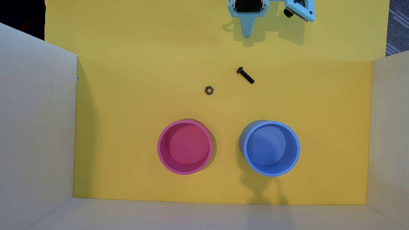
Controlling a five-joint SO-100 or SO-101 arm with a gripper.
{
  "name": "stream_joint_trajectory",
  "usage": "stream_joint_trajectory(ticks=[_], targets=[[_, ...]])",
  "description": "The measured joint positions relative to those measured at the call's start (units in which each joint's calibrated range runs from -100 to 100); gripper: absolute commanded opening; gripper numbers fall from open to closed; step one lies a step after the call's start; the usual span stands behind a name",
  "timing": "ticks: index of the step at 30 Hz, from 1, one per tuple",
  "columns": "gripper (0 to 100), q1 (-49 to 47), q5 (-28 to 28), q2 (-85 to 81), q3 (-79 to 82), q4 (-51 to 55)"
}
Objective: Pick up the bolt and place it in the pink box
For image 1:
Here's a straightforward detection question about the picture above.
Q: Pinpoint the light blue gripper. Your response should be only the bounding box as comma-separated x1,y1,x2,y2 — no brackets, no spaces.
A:
228,0,269,39

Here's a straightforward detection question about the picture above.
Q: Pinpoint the black bolt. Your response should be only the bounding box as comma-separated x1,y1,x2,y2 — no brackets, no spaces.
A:
236,67,255,85

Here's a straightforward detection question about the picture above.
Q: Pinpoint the blue round cup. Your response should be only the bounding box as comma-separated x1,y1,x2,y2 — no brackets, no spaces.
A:
239,120,301,177

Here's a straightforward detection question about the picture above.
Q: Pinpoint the pink round cup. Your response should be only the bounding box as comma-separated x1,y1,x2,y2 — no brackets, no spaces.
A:
157,119,213,175

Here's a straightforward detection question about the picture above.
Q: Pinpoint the yellow paper mat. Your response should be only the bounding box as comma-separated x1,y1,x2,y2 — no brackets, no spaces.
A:
44,0,390,205

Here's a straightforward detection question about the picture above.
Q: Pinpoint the light blue wrist camera housing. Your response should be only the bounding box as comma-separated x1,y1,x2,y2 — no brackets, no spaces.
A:
283,0,315,23

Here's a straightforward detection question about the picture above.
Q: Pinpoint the white corrugated board enclosure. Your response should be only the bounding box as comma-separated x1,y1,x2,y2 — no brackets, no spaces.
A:
0,22,409,230

